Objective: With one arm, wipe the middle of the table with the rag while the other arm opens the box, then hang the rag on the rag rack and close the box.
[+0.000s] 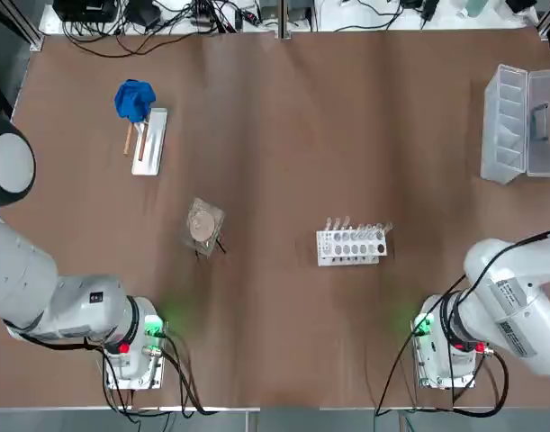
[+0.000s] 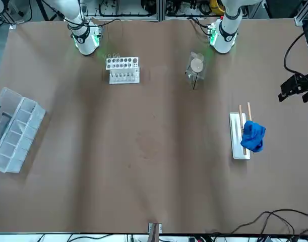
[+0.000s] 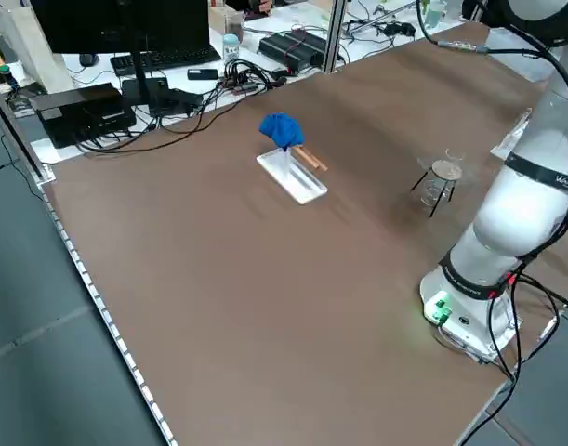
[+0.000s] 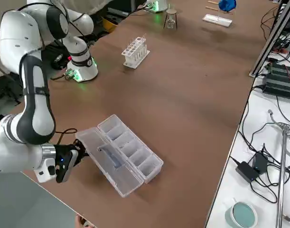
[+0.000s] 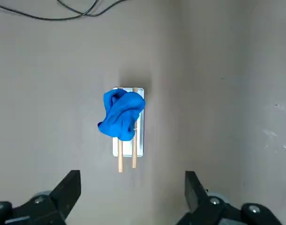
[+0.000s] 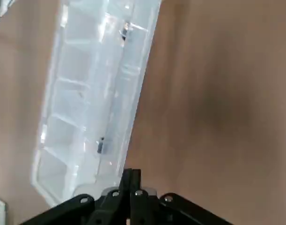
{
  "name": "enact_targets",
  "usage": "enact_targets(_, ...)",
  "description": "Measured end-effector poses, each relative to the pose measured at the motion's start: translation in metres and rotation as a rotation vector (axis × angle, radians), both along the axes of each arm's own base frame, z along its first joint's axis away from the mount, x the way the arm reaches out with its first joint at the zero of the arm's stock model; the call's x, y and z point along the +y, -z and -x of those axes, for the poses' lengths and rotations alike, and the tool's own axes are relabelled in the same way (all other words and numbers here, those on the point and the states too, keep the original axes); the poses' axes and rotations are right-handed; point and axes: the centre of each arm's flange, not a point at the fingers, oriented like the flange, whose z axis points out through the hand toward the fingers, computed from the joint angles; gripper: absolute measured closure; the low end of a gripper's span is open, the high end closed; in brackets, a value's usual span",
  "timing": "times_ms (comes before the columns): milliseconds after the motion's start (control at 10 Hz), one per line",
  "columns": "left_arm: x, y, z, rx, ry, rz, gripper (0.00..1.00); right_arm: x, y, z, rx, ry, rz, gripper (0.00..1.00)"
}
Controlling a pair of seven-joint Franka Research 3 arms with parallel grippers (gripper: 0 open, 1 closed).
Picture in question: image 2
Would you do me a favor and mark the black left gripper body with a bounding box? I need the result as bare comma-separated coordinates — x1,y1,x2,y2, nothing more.
293,73,308,95

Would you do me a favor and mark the blue rag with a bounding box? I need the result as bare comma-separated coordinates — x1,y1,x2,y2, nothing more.
240,120,267,153

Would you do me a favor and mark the clear plastic compartment box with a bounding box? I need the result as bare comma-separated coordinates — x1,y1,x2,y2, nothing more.
0,87,47,174

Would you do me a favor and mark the white test tube rack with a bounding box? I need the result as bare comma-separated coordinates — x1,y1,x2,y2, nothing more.
105,56,141,85

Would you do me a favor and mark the clear container with wooden lid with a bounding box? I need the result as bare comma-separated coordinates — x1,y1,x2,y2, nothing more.
184,51,205,91

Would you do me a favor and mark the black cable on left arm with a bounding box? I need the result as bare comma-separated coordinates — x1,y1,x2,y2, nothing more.
283,32,306,74

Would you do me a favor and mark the aluminium frame post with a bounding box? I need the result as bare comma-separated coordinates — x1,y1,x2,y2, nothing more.
293,0,308,26

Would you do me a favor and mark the long black cable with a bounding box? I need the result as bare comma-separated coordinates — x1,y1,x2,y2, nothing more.
254,213,308,236
230,208,308,234

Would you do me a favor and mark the aluminium frame rail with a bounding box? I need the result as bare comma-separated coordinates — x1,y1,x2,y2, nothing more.
87,11,245,21

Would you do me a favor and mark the black cable at arm foot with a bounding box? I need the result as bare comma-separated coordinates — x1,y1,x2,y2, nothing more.
92,18,122,27

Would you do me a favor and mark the small metal table bracket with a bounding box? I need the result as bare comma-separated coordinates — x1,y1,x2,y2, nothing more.
148,222,163,234

